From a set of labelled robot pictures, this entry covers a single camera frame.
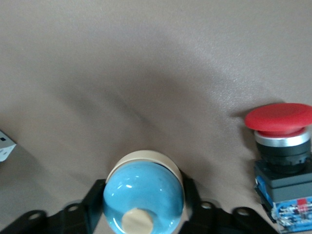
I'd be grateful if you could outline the white circuit breaker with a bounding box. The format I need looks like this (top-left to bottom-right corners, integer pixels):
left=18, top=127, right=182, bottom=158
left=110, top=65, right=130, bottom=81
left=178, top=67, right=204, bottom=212
left=0, top=130, right=17, bottom=164

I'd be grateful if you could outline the blue dome bell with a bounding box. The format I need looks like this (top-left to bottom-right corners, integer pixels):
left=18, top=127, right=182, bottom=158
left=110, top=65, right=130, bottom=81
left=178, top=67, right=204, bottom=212
left=102, top=150, right=186, bottom=234

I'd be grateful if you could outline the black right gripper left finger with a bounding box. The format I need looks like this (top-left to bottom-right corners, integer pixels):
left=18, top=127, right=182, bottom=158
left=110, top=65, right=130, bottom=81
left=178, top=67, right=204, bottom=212
left=0, top=179, right=107, bottom=234

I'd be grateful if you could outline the brown table cover mat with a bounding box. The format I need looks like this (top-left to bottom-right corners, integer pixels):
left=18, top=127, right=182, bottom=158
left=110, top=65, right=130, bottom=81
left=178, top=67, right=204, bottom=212
left=0, top=0, right=312, bottom=234

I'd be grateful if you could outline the red mushroom push button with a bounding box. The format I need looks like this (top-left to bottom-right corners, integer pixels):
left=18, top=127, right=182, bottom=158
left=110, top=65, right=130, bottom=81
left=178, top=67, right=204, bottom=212
left=244, top=103, right=312, bottom=234

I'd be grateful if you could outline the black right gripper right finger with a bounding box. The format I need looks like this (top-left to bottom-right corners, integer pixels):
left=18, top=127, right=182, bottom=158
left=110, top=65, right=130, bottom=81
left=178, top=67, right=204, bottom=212
left=180, top=177, right=281, bottom=234

